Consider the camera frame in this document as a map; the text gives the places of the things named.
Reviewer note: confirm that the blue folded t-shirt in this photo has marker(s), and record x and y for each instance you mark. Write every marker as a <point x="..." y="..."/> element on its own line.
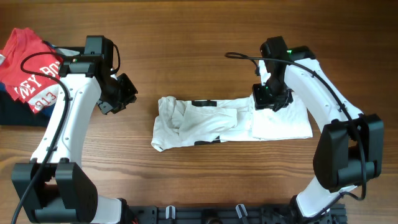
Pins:
<point x="42" y="62"/>

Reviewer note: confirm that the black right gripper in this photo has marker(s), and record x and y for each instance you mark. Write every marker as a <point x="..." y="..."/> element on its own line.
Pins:
<point x="260" y="102"/>

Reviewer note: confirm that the white t-shirt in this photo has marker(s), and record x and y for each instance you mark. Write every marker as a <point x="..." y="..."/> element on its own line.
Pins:
<point x="188" y="123"/>

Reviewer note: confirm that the red printed t-shirt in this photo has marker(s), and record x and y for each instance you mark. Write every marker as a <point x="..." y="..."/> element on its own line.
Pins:
<point x="21" y="37"/>

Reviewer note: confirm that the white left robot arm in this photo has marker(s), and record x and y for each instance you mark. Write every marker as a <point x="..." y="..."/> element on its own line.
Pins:
<point x="52" y="186"/>

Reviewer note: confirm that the black folded t-shirt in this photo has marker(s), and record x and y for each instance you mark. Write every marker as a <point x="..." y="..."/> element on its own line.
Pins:
<point x="18" y="115"/>

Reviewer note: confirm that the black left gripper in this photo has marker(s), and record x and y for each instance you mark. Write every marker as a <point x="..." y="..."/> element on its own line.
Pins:
<point x="130" y="94"/>

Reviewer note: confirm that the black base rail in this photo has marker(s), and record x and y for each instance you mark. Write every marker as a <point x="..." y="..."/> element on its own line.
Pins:
<point x="266" y="214"/>

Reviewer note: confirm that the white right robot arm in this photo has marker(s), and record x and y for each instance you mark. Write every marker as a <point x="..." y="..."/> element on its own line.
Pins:
<point x="349" y="152"/>

